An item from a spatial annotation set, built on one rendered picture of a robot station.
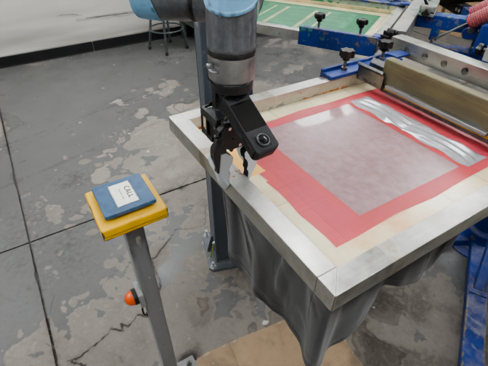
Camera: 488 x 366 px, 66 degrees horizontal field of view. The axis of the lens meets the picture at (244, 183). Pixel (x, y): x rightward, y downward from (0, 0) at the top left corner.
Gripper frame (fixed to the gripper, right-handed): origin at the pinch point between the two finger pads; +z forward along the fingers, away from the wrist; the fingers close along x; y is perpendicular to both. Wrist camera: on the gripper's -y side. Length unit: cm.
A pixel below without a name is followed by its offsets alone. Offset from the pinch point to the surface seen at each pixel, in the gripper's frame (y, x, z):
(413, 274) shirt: -22, -37, 29
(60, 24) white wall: 380, -22, 68
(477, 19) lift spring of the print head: 28, -117, -8
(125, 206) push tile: 7.9, 19.7, 3.3
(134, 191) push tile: 11.3, 16.9, 3.3
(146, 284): 9.9, 19.0, 30.2
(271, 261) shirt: -1.7, -8.9, 26.9
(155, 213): 5.5, 15.0, 5.3
